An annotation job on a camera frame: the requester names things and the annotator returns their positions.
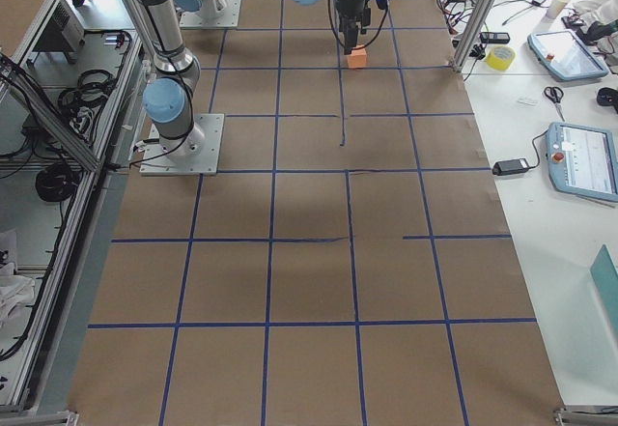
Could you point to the white paper cup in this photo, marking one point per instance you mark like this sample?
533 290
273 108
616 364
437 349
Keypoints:
556 7

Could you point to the teal board corner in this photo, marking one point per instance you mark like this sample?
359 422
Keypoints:
604 274

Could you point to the orange foam cube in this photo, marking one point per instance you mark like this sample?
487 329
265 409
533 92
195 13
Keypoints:
357 59

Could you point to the yellow tape roll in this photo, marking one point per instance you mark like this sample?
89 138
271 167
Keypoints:
501 57

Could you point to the grey phone device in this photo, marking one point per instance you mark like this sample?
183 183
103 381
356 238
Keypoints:
494 37

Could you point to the far teach pendant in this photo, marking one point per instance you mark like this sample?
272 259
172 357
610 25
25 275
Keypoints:
565 56

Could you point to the near teach pendant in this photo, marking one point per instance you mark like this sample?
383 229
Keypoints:
582 161

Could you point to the black handled scissors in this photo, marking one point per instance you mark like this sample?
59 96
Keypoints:
555 94

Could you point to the aluminium frame post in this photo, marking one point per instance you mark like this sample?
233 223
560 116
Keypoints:
470 33

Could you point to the white cloth rag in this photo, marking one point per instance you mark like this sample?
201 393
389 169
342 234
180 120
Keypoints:
17 291

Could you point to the teach pendant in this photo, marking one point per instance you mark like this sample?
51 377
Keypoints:
582 161
565 56

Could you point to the black power brick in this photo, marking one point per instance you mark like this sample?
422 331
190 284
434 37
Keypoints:
510 167

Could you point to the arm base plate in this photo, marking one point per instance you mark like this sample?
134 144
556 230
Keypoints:
213 15
197 154

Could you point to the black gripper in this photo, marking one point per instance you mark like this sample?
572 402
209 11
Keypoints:
349 11

